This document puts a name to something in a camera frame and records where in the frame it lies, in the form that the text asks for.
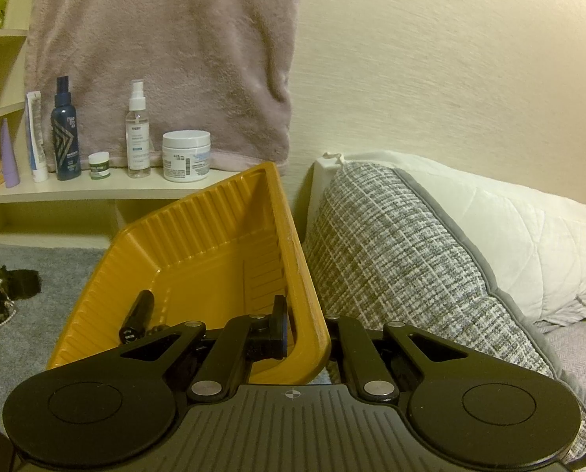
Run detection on white squeeze tube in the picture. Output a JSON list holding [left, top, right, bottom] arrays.
[[25, 90, 49, 183]]

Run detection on cream corner shelf unit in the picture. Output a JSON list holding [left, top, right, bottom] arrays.
[[0, 28, 247, 251]]

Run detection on grey terry towel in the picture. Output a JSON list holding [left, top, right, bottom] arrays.
[[0, 246, 122, 424]]

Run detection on clear spray bottle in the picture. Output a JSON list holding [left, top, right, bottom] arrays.
[[125, 79, 153, 179]]

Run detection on white cream jar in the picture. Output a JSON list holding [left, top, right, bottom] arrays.
[[162, 130, 211, 183]]

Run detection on grey checked pillow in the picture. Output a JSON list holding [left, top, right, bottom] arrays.
[[303, 160, 586, 465]]

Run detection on white quilted pillow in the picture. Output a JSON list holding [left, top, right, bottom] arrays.
[[313, 151, 586, 328]]

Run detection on orange plastic tray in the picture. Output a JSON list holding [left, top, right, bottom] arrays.
[[46, 161, 332, 385]]

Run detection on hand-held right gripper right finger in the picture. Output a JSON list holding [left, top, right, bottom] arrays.
[[325, 312, 468, 401]]

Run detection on pink hanging towel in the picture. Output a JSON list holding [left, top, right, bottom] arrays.
[[24, 0, 304, 178]]

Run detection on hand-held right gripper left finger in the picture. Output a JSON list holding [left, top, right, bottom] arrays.
[[118, 295, 291, 401]]

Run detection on purple cone bottle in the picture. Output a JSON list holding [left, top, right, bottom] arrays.
[[0, 118, 22, 188]]

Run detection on pink grey woven blanket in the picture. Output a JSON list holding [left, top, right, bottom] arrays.
[[544, 315, 586, 399]]

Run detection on black cylindrical tube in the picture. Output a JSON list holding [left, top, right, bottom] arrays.
[[118, 290, 155, 344]]

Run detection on dark blue spray bottle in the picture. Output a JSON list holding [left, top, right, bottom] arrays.
[[50, 76, 82, 181]]

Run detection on small green jar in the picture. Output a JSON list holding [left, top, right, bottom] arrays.
[[87, 152, 110, 180]]

